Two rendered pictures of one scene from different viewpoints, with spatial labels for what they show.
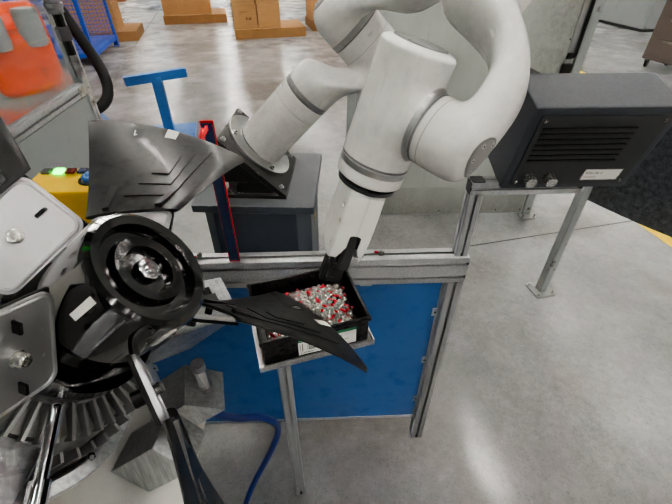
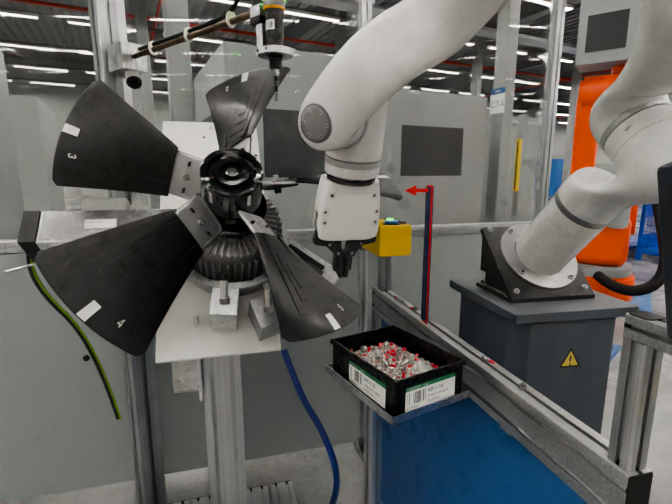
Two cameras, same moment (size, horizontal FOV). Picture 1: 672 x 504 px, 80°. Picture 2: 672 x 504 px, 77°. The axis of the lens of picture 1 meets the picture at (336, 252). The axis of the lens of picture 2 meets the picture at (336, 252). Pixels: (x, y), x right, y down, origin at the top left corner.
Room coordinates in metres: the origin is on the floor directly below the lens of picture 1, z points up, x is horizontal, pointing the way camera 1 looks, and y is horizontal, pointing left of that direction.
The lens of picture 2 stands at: (0.28, -0.67, 1.22)
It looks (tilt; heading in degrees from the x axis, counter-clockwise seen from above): 11 degrees down; 77
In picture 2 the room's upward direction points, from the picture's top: straight up
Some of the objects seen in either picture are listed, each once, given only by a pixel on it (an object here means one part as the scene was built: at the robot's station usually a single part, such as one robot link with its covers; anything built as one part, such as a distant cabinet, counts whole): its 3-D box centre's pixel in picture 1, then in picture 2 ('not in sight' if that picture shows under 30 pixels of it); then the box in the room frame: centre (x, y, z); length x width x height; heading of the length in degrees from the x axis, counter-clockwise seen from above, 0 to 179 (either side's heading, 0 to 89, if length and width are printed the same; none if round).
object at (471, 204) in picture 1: (467, 218); (636, 391); (0.75, -0.29, 0.96); 0.03 x 0.03 x 0.20; 2
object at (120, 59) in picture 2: not in sight; (126, 59); (-0.01, 0.72, 1.54); 0.10 x 0.07 x 0.09; 127
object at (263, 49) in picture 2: not in sight; (271, 30); (0.36, 0.23, 1.49); 0.09 x 0.07 x 0.10; 127
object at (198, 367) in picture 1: (201, 376); (268, 296); (0.34, 0.19, 0.96); 0.02 x 0.02 x 0.06
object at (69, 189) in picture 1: (80, 201); (385, 238); (0.72, 0.53, 1.02); 0.16 x 0.10 x 0.11; 92
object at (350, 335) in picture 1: (307, 311); (393, 365); (0.57, 0.06, 0.85); 0.22 x 0.17 x 0.07; 108
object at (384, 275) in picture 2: not in sight; (384, 270); (0.72, 0.53, 0.92); 0.03 x 0.03 x 0.12; 2
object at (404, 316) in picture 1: (290, 362); (441, 497); (0.73, 0.14, 0.45); 0.82 x 0.02 x 0.66; 92
